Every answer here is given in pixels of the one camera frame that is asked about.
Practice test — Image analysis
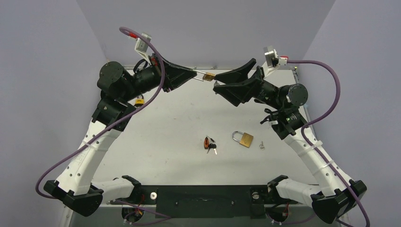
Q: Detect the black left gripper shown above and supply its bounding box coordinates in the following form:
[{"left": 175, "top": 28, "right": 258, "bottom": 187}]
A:
[{"left": 121, "top": 52, "right": 197, "bottom": 103}]

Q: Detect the small brass long-shackle padlock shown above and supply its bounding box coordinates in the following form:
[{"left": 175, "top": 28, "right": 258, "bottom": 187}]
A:
[{"left": 193, "top": 70, "right": 216, "bottom": 81}]

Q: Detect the large brass padlock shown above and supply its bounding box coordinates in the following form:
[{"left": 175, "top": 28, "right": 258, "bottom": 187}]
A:
[{"left": 232, "top": 131, "right": 254, "bottom": 148}]

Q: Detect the orange black padlock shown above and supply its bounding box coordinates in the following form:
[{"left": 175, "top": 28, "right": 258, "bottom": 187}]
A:
[{"left": 203, "top": 136, "right": 210, "bottom": 149}]

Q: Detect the silver key with ring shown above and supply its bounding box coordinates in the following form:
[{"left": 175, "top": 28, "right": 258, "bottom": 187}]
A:
[{"left": 259, "top": 142, "right": 265, "bottom": 150}]

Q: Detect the black-headed keys bunch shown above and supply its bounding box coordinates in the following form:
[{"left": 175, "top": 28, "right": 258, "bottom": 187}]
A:
[{"left": 207, "top": 137, "right": 218, "bottom": 155}]

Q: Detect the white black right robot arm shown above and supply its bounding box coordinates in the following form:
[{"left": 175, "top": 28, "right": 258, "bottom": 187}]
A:
[{"left": 213, "top": 56, "right": 367, "bottom": 224}]

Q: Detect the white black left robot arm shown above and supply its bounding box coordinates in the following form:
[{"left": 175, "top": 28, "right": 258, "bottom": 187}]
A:
[{"left": 44, "top": 55, "right": 197, "bottom": 217}]

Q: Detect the yellow black padlock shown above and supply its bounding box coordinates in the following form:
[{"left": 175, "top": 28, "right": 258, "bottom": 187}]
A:
[{"left": 134, "top": 95, "right": 145, "bottom": 107}]

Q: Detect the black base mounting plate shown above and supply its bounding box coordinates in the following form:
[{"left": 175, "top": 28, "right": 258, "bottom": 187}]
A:
[{"left": 123, "top": 184, "right": 289, "bottom": 219}]

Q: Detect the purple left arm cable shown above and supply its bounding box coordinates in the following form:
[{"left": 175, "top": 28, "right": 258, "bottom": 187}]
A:
[{"left": 35, "top": 26, "right": 166, "bottom": 200}]

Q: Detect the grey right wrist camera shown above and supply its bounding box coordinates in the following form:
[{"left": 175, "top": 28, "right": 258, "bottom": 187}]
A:
[{"left": 262, "top": 46, "right": 288, "bottom": 79}]

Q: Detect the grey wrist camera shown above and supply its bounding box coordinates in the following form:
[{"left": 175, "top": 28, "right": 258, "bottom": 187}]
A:
[
  {"left": 129, "top": 32, "right": 151, "bottom": 64},
  {"left": 262, "top": 46, "right": 288, "bottom": 79}
]

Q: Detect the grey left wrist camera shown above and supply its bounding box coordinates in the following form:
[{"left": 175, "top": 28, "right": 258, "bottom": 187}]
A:
[{"left": 129, "top": 32, "right": 151, "bottom": 64}]

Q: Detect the aluminium table frame rail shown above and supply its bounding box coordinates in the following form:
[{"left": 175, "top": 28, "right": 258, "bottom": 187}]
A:
[{"left": 64, "top": 184, "right": 317, "bottom": 208}]

